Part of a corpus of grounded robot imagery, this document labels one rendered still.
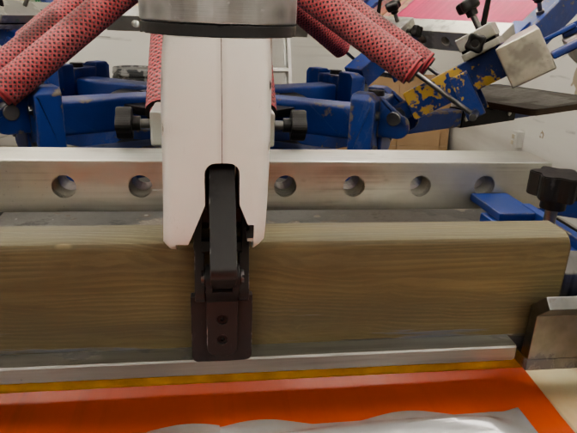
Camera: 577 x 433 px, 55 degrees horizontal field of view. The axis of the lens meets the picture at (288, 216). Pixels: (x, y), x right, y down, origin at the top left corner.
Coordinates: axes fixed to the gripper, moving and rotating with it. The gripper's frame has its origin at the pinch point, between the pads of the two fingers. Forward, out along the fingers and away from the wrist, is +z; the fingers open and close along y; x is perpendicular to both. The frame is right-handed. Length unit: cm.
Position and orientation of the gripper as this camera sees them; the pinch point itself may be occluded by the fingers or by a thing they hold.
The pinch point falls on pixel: (221, 303)
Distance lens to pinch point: 33.1
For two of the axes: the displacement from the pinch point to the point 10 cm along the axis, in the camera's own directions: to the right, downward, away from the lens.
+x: 9.9, -0.1, 1.4
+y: 1.3, 3.5, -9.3
